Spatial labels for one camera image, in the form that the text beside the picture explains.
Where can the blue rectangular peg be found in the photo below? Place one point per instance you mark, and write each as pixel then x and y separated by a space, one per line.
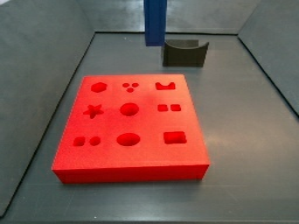
pixel 155 9

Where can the red foam shape board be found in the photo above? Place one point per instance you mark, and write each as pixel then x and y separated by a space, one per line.
pixel 132 131

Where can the black curved foam holder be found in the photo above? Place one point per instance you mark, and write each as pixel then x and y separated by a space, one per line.
pixel 184 53

